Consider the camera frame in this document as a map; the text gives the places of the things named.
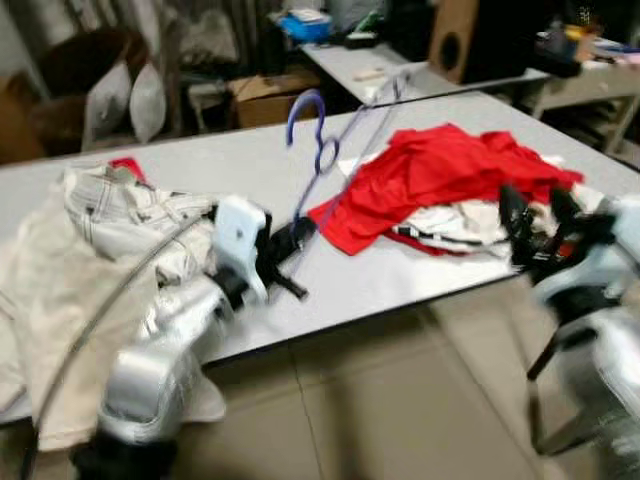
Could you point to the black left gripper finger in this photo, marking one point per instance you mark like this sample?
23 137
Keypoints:
302 232
290 287

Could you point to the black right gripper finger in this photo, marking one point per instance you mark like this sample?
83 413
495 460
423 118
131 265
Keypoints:
518 225
564 215

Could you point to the red t-shirt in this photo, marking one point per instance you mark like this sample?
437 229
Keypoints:
430 170

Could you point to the blue plastic clothes hanger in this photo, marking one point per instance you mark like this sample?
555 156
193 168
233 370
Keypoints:
291 120

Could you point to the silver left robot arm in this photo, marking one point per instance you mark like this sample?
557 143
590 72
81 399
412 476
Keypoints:
160 370

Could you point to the white garment striped trim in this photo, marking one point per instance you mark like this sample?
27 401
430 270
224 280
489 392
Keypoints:
460 222

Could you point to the grey folding work table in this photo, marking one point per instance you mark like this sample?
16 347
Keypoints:
230 150

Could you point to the open brown cardboard box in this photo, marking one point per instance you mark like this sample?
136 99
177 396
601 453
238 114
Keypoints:
270 100

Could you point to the small red cloth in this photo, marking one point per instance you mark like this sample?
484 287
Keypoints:
128 167

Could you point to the long grey desk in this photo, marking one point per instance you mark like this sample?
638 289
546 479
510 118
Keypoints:
345 62

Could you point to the brown wooden speaker box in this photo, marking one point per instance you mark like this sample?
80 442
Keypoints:
452 40

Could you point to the grey pillow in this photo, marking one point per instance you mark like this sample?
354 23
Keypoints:
148 100
108 100

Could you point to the blue plastic box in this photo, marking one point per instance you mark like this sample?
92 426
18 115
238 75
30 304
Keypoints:
305 28

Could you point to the beige cloth garment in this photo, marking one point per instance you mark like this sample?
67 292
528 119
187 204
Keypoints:
50 310

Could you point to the brown armchair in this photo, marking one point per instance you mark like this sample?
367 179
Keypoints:
80 55

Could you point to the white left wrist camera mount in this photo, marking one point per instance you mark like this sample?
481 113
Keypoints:
240 240

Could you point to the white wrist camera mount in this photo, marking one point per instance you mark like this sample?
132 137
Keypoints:
628 225
240 240

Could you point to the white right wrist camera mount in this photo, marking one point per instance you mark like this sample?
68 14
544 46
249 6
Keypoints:
628 225

